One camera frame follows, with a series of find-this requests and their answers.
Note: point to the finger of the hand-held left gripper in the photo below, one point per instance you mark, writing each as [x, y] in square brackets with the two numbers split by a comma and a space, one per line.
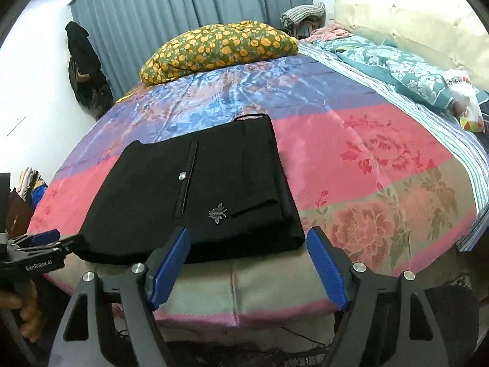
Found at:
[46, 237]
[70, 242]

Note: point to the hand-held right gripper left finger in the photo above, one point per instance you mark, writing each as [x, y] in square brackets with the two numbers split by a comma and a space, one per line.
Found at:
[170, 267]

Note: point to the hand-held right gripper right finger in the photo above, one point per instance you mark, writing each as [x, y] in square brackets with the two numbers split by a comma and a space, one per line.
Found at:
[326, 267]

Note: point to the black pants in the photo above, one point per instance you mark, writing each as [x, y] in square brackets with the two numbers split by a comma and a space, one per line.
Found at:
[229, 183]

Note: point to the person's left hand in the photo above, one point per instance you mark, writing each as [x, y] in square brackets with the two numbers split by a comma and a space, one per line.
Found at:
[28, 313]

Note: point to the brown wooden cabinet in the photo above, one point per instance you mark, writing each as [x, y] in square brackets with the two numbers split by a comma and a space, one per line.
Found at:
[17, 214]

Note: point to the stack of folded clothes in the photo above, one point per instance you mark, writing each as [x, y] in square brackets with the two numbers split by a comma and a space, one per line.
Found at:
[32, 183]

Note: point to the floral satin bedspread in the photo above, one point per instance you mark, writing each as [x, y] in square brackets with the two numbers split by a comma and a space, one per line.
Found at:
[363, 141]

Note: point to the dark cloth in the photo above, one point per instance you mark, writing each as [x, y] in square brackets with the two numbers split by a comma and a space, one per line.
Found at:
[454, 321]

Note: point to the black hanging bags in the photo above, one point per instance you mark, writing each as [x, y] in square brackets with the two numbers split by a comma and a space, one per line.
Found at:
[86, 72]

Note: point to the striped bed sheet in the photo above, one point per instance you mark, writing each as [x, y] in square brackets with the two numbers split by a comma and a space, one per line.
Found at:
[454, 133]

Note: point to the teal floral blanket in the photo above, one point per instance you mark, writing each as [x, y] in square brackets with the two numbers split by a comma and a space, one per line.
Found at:
[401, 68]

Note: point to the white plastic bag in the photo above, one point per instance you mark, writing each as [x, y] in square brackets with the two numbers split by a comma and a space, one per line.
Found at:
[464, 91]

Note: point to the olive quilt with orange dots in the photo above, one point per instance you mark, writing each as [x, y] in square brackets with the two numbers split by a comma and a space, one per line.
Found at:
[221, 46]

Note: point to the pink cloth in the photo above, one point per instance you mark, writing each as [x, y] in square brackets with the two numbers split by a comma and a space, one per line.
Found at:
[330, 32]

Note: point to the grey-blue curtain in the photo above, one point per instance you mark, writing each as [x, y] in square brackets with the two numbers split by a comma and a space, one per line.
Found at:
[152, 15]

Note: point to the grey knit cloth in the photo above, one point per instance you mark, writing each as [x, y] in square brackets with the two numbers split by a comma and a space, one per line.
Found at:
[303, 11]

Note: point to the cream padded headboard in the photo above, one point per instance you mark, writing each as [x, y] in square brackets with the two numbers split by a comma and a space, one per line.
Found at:
[420, 26]

